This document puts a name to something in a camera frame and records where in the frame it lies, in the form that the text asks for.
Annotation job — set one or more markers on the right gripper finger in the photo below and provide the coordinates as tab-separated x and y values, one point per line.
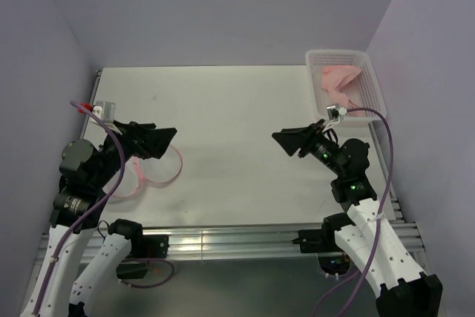
319	125
292	140

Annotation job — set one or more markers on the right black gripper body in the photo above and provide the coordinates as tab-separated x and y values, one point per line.
322	148

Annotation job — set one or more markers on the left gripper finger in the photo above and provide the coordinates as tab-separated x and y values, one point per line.
141	127
158	141

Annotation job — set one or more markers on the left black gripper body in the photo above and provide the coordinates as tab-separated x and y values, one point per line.
129	145

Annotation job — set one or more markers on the white mesh laundry bag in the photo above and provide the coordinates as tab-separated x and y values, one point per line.
141	174

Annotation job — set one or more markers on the pink bra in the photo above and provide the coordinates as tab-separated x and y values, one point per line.
334	78

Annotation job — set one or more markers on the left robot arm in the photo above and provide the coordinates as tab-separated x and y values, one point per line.
62	289

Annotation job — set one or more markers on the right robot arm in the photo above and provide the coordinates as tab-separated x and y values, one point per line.
362	231

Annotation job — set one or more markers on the white plastic basket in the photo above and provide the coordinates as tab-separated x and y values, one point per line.
364	91

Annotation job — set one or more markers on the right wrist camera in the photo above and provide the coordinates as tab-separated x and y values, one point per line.
336	113

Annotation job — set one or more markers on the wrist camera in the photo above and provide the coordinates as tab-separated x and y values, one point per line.
105	111
336	113

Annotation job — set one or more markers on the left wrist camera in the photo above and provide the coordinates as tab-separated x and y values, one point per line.
105	111

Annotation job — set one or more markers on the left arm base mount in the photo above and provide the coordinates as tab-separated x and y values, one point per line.
150	246

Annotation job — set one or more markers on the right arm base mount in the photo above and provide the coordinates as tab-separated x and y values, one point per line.
331	259

